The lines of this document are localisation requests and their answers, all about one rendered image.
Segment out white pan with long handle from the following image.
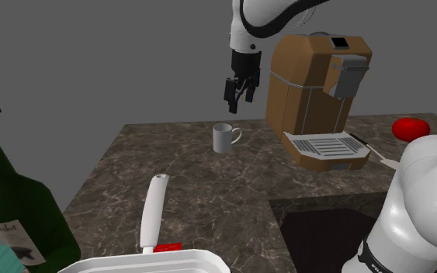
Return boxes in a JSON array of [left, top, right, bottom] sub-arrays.
[[57, 174, 231, 273]]

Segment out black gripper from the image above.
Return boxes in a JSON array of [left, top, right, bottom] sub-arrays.
[[224, 49, 262, 115]]

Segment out white mug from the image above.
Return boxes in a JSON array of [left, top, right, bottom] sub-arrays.
[[212, 123, 243, 155]]

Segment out red tomato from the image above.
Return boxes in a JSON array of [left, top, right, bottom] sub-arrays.
[[391, 117, 431, 143]]

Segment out black-handled white spatula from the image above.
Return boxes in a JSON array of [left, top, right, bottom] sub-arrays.
[[349, 133, 400, 170]]

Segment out brown coffee machine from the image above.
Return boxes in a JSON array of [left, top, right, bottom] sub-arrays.
[[265, 33, 373, 172]]

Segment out green wine bottle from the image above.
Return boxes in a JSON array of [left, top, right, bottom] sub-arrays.
[[0, 136, 82, 273]]

